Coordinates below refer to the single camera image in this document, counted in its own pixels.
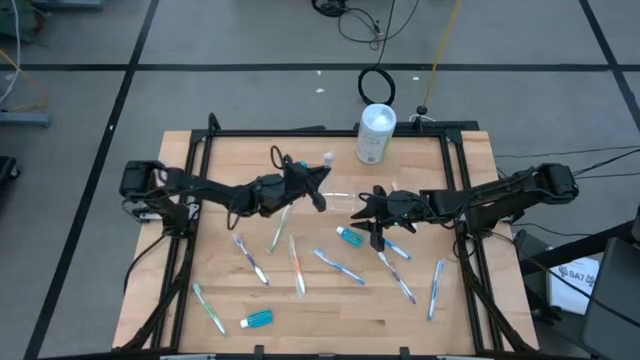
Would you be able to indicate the green white toothbrush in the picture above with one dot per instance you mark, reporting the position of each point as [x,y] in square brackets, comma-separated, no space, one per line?
[278,232]
[209,309]

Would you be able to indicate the black aluminium table frame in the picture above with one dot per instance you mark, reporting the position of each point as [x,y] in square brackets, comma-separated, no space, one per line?
[325,133]

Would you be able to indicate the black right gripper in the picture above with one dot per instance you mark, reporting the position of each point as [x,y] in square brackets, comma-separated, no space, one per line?
[405,207]

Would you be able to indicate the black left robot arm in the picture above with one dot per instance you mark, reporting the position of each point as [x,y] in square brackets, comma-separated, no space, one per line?
[210,187]

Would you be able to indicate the blue plastic bin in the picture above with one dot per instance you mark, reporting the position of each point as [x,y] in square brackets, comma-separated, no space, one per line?
[65,4]

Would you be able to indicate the grey-blue metal bar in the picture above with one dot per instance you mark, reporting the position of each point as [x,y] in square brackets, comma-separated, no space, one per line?
[25,119]

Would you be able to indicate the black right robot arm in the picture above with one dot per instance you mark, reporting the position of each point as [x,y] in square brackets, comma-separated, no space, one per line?
[500,192]

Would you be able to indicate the white printed cardboard box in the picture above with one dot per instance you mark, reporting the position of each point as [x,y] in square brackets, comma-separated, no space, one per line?
[570,295]

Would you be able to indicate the green bag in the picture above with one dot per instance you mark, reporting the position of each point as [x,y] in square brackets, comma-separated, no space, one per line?
[20,20]

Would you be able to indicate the blue white toothbrush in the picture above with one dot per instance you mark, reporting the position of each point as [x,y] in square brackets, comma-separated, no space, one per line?
[337,266]
[436,290]
[398,249]

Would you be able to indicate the black chair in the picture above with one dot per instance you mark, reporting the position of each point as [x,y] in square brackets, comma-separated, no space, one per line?
[615,300]

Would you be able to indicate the purple white toothbrush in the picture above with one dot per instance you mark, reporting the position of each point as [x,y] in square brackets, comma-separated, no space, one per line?
[396,277]
[250,260]

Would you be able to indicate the white wipes canister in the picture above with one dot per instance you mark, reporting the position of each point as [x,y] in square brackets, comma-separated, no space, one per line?
[375,140]

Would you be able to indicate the orange white toothbrush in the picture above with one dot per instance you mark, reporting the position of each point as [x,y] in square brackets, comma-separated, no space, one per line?
[297,265]

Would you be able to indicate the black diagonal metal bar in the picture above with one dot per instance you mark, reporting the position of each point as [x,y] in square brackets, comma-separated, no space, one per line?
[590,245]

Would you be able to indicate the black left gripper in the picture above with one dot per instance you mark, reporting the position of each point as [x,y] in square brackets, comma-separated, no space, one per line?
[275,195]

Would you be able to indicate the black floor object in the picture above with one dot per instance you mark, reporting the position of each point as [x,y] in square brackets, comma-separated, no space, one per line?
[7,172]

